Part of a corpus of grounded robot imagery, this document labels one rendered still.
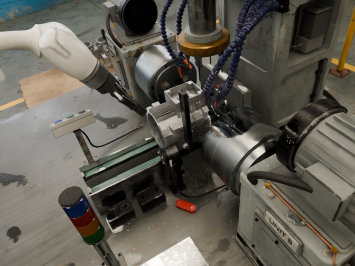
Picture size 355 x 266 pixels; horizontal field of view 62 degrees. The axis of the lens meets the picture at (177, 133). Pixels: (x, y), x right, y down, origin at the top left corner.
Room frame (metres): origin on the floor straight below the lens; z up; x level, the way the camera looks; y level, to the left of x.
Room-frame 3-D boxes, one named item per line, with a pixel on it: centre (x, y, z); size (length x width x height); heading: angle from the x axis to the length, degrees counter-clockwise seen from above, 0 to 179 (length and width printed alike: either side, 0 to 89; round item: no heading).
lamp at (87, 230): (0.45, 0.28, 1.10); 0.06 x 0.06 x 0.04
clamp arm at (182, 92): (0.76, -0.03, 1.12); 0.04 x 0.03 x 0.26; 113
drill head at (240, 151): (0.63, -0.23, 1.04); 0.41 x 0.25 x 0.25; 23
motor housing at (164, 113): (0.90, -0.01, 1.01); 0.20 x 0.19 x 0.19; 112
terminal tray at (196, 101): (0.91, -0.05, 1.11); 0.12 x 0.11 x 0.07; 112
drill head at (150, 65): (1.26, 0.04, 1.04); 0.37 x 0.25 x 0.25; 23
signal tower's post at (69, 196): (0.45, 0.28, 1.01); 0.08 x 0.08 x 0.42; 23
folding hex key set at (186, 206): (0.64, 0.01, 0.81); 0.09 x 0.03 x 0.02; 54
